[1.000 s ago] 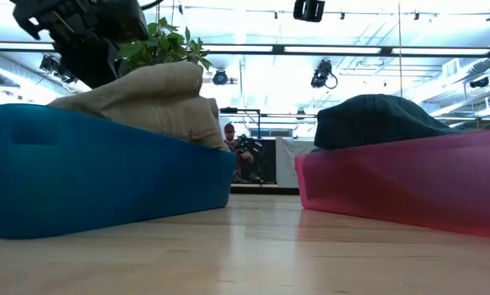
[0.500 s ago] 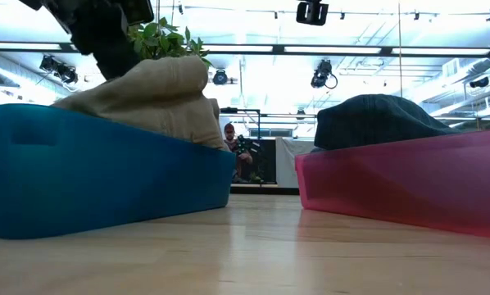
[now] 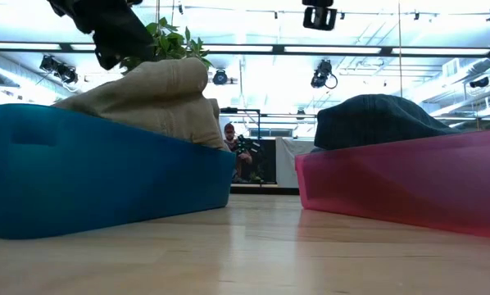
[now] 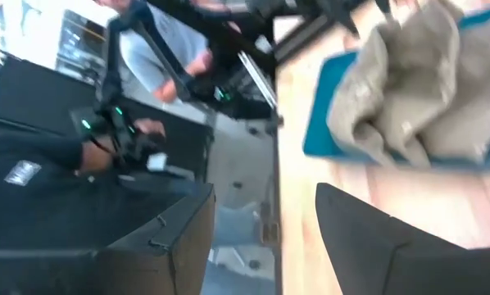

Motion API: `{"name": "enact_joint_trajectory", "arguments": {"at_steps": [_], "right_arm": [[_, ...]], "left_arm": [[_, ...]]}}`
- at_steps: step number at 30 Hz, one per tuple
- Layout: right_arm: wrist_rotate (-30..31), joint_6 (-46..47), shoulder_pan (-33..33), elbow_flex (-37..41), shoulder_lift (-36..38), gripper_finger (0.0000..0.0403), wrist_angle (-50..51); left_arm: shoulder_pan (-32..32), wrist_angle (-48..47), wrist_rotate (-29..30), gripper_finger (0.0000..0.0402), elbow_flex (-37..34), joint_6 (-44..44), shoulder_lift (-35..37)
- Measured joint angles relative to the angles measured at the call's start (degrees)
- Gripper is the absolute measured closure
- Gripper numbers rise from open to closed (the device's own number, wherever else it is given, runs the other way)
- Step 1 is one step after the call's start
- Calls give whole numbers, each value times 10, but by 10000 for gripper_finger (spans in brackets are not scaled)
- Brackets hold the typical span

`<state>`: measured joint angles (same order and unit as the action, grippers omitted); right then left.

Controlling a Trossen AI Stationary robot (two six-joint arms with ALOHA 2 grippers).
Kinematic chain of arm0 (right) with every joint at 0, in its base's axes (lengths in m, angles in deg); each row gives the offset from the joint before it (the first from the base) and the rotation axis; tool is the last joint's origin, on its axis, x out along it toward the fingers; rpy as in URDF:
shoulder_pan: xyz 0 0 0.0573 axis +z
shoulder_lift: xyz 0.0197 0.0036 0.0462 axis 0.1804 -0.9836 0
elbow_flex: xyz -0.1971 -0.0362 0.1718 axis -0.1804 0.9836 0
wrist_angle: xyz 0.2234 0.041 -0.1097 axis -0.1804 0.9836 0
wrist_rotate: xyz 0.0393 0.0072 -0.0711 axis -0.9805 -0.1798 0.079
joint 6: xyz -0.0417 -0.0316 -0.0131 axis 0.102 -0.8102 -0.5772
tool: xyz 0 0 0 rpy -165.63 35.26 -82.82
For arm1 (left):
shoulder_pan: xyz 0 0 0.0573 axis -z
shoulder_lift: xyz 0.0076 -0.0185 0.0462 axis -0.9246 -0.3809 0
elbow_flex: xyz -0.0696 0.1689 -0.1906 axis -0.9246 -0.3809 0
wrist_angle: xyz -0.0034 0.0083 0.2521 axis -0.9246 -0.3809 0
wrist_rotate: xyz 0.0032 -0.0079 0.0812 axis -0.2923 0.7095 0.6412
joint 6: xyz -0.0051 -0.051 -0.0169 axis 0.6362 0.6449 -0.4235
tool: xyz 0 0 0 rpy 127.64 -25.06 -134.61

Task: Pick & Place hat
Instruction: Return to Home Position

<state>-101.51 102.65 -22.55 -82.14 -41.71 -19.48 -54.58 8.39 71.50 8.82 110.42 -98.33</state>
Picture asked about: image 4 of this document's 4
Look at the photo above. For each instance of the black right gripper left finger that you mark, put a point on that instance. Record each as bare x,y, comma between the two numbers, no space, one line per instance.
163,254

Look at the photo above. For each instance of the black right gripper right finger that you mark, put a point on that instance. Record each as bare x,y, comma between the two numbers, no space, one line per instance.
376,254

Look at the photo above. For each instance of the person's hand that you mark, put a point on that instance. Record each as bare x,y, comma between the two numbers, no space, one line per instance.
148,126
202,62
166,90

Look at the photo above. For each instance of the person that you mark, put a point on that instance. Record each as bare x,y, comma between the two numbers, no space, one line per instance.
146,57
32,196

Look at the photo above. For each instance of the blue plastic bin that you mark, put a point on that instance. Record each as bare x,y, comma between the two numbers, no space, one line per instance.
325,106

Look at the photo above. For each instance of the black desk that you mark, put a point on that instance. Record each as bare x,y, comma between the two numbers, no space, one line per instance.
36,98

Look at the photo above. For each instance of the computer monitor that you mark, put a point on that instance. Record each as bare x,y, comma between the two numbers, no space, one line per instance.
81,45

